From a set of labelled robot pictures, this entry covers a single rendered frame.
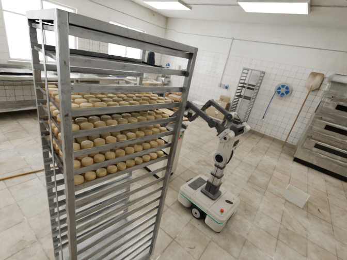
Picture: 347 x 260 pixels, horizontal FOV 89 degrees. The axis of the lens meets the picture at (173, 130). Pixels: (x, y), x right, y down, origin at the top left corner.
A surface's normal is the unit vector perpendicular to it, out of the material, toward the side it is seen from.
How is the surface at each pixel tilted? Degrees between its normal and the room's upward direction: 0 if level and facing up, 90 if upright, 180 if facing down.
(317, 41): 90
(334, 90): 90
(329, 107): 91
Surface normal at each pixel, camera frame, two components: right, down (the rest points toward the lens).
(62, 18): 0.69, 0.40
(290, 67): -0.60, 0.21
